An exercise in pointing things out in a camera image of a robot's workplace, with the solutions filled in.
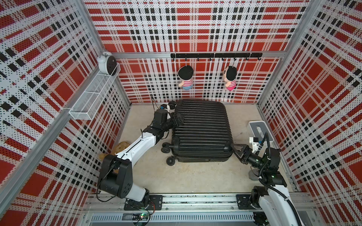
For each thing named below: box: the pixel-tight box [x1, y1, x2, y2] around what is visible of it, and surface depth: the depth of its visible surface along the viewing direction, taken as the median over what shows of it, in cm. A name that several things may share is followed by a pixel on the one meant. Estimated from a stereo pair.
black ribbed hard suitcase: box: [161, 99, 234, 166], surface depth 82 cm
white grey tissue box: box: [248, 120, 275, 144], surface depth 102 cm
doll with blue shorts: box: [177, 64, 194, 90], surface depth 98 cm
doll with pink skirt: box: [222, 65, 238, 91], surface depth 97 cm
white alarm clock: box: [97, 50, 118, 76], surface depth 80 cm
